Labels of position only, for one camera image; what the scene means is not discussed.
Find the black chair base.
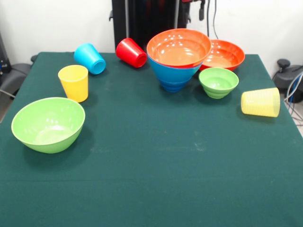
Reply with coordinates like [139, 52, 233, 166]
[272, 58, 303, 104]

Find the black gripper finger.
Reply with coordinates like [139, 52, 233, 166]
[198, 0, 205, 21]
[183, 2, 190, 24]

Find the red cup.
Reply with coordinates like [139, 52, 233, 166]
[116, 37, 148, 69]

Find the black wall cable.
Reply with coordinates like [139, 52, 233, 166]
[204, 0, 220, 41]

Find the translucent yellow cup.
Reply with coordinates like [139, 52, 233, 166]
[241, 87, 281, 118]

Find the orange bowl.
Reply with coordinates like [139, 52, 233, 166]
[199, 39, 246, 71]
[146, 28, 212, 70]

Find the dark green tablecloth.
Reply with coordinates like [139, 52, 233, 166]
[0, 51, 303, 227]

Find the large green bowl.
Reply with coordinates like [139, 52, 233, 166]
[11, 97, 86, 154]

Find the black chair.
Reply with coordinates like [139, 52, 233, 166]
[0, 54, 38, 99]

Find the large light blue bowl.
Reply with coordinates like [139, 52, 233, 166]
[148, 56, 204, 85]

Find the light blue cup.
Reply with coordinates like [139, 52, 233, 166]
[73, 43, 107, 75]

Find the small green bowl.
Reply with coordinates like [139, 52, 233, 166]
[198, 67, 240, 99]

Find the opaque yellow cup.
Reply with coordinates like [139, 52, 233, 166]
[58, 65, 89, 104]

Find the floor cable bundle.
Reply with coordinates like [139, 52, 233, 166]
[284, 70, 303, 125]

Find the small dark blue bowl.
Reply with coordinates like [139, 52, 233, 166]
[162, 79, 190, 93]

